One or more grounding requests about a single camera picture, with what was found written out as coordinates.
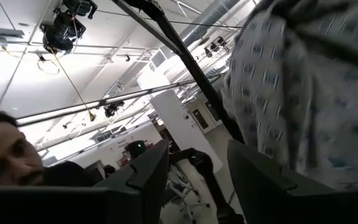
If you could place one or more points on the silver ceiling duct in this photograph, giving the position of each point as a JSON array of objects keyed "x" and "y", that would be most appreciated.
[{"x": 207, "y": 18}]

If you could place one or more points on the white square pillar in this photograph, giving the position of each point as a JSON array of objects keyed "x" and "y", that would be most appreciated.
[{"x": 182, "y": 124}]

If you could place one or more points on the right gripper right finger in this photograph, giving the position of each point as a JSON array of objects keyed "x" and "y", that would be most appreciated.
[{"x": 269, "y": 193}]

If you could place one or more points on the patterned white blue cloth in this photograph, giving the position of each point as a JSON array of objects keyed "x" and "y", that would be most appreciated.
[{"x": 306, "y": 93}]

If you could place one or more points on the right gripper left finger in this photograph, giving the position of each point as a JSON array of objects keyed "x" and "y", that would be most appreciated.
[{"x": 145, "y": 193}]

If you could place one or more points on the white office chair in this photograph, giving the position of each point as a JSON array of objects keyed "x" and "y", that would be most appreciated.
[{"x": 182, "y": 189}]

